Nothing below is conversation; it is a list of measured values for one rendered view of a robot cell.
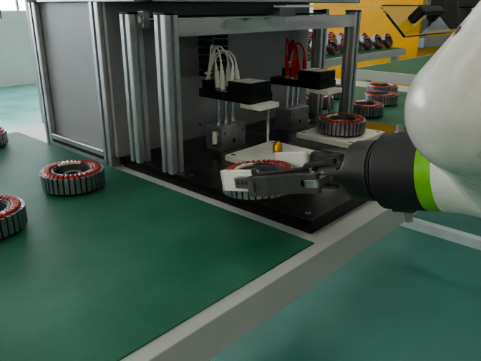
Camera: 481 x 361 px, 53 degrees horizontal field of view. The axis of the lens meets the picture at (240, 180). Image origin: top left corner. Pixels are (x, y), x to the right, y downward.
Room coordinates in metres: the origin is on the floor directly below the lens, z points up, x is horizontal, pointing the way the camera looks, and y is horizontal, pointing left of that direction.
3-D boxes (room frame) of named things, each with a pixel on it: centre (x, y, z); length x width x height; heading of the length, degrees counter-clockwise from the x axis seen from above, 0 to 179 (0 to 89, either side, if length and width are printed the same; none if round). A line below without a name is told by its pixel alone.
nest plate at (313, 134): (1.11, -0.24, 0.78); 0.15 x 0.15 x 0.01; 48
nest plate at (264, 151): (0.93, -0.07, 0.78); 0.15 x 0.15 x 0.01; 48
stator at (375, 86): (1.81, -0.53, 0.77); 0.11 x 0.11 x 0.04
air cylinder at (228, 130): (1.03, 0.03, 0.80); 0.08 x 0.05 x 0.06; 138
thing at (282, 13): (1.21, -0.09, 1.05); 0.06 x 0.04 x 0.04; 138
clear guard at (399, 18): (1.17, -0.28, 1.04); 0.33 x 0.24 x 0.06; 48
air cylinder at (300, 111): (1.21, -0.13, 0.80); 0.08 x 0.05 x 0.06; 138
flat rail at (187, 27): (1.09, -0.08, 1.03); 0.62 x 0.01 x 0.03; 138
